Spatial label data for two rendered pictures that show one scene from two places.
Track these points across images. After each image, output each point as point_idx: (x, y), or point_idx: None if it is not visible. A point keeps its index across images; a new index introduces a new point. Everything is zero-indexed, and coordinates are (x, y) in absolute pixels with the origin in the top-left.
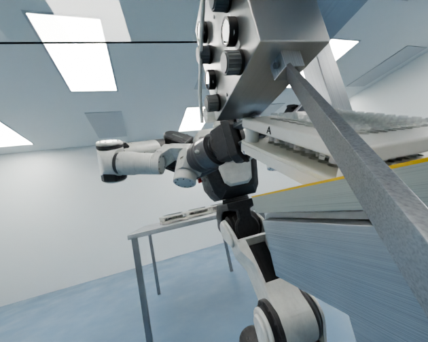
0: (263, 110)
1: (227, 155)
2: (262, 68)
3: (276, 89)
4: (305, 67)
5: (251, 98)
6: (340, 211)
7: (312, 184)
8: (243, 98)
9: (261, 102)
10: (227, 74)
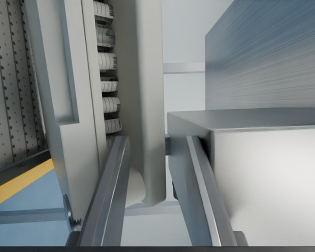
0: (194, 126)
1: None
2: (171, 162)
3: (176, 132)
4: (170, 114)
5: (180, 171)
6: (43, 148)
7: None
8: (180, 185)
9: (183, 149)
10: (175, 197)
